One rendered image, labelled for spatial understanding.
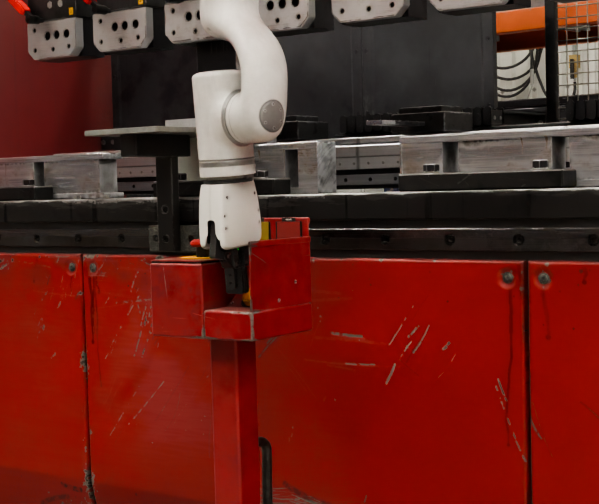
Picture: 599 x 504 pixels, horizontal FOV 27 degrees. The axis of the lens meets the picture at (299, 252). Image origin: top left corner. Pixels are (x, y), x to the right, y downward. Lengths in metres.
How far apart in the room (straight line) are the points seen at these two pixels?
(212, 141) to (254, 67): 0.13
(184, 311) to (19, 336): 0.80
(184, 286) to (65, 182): 0.84
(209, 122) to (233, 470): 0.55
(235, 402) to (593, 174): 0.66
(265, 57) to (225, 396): 0.54
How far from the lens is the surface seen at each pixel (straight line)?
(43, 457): 2.68
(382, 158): 2.52
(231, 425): 1.98
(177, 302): 1.95
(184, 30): 2.48
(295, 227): 1.99
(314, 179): 2.29
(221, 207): 1.85
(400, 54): 2.83
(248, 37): 1.82
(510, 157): 2.08
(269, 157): 2.35
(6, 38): 3.22
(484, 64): 2.72
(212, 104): 1.85
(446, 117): 2.39
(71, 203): 2.54
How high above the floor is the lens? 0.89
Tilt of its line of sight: 3 degrees down
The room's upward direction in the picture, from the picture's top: 2 degrees counter-clockwise
